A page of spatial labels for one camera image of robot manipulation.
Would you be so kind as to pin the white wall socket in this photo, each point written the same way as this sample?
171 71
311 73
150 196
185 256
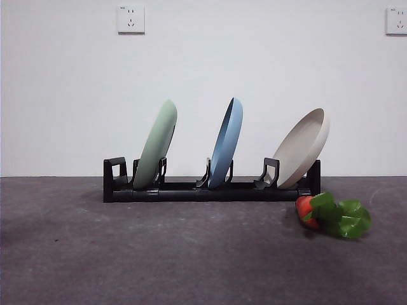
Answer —
397 21
131 19

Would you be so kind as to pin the green plate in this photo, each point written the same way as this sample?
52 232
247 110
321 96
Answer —
155 143

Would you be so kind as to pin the black plate rack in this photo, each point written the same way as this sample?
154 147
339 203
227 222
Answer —
203 194

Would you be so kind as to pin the toy carrot with green leaves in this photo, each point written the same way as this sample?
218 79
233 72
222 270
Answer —
334 213

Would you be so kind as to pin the blue plate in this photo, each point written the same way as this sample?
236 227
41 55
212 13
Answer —
226 144

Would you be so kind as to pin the beige plate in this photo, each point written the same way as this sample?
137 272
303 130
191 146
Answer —
302 149

